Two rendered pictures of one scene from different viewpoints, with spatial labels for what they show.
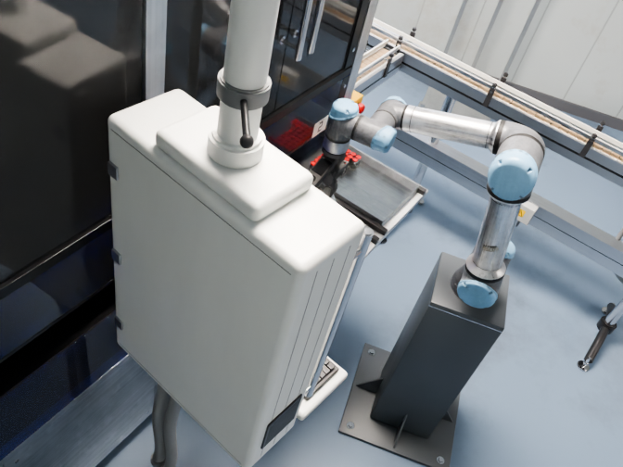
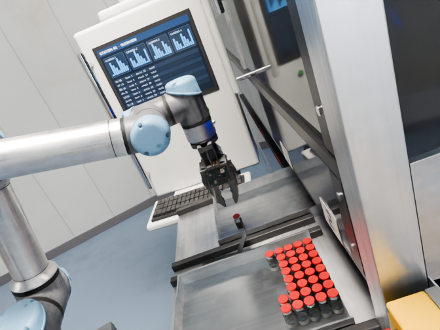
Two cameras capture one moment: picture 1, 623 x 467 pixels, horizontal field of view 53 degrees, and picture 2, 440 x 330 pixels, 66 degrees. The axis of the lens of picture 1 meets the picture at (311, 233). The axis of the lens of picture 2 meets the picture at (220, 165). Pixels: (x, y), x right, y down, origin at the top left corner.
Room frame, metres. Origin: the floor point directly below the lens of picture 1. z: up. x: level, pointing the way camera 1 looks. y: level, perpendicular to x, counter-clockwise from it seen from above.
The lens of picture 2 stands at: (2.26, -0.25, 1.44)
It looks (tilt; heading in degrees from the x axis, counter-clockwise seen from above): 23 degrees down; 161
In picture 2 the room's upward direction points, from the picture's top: 23 degrees counter-clockwise
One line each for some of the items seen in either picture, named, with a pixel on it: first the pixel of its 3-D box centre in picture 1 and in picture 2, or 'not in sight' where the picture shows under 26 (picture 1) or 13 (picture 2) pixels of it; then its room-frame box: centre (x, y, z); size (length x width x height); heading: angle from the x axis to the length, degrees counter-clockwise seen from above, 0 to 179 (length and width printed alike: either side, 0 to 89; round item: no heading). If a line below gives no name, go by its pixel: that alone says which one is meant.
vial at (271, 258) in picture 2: not in sight; (272, 260); (1.69, -0.02, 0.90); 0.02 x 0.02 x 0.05
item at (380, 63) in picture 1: (353, 76); not in sight; (2.37, 0.01, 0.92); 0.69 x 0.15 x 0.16; 156
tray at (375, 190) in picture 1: (360, 182); (251, 297); (1.73, -0.11, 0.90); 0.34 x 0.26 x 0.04; 65
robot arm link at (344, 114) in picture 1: (342, 120); (186, 101); (1.50, 0.00, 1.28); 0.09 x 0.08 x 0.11; 75
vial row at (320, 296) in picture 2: not in sight; (310, 275); (1.79, 0.01, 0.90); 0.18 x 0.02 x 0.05; 155
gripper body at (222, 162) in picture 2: (331, 162); (211, 160); (1.51, 0.00, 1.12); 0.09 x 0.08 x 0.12; 156
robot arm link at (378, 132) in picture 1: (375, 132); (148, 120); (1.49, -0.10, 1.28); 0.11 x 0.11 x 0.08; 75
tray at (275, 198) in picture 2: not in sight; (269, 200); (1.47, 0.13, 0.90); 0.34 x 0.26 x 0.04; 66
